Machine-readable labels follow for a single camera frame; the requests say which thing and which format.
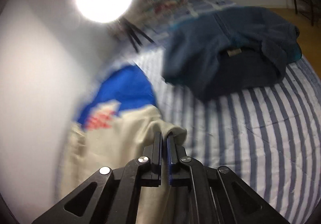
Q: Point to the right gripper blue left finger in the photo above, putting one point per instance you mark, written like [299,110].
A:
[152,177]

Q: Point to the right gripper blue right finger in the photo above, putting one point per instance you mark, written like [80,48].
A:
[177,175]

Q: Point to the beige and blue KEBER jacket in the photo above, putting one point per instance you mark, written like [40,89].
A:
[113,128]

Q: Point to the black clothes rack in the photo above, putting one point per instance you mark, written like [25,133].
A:
[306,9]

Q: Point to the striped blue white bed quilt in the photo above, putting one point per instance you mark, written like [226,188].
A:
[269,136]

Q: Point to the dark blue fleece garment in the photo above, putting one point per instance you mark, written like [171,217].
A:
[226,51]

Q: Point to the blue checkered bed sheet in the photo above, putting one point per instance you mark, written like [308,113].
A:
[191,9]

